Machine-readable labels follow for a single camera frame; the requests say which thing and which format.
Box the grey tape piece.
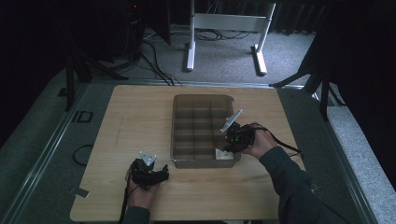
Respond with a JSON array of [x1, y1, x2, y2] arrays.
[[74, 187, 91, 199]]

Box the dark computer tower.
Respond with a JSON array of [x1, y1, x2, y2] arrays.
[[123, 0, 147, 61]]

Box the black tripod stand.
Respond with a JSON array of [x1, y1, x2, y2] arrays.
[[268, 31, 347, 121], [63, 46, 129, 112]]

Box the black floor cables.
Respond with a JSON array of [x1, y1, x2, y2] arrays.
[[139, 39, 183, 87]]

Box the person's right hand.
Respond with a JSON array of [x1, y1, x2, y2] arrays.
[[242, 121, 278, 161]]

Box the white metal desk frame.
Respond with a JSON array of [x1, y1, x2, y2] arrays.
[[185, 0, 277, 77]]

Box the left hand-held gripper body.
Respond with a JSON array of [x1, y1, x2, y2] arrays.
[[129, 150, 163, 191]]

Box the white cloth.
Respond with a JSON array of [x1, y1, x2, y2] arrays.
[[215, 147, 235, 161]]

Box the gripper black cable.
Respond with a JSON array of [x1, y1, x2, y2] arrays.
[[253, 123, 304, 158], [117, 178, 131, 224]]

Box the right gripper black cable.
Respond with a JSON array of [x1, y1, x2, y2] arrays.
[[253, 123, 304, 158]]

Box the brown plastic compartment box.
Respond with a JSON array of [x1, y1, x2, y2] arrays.
[[170, 93, 242, 170]]

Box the cables under desk frame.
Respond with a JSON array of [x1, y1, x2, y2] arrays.
[[172, 27, 251, 42]]

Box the black cable loop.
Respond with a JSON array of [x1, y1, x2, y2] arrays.
[[72, 143, 94, 167]]

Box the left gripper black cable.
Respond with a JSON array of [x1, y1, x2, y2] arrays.
[[117, 178, 131, 224]]

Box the person's left hand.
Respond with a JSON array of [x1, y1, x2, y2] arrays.
[[124, 167, 161, 210]]

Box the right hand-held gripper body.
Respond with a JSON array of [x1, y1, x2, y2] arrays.
[[219, 108, 257, 149]]

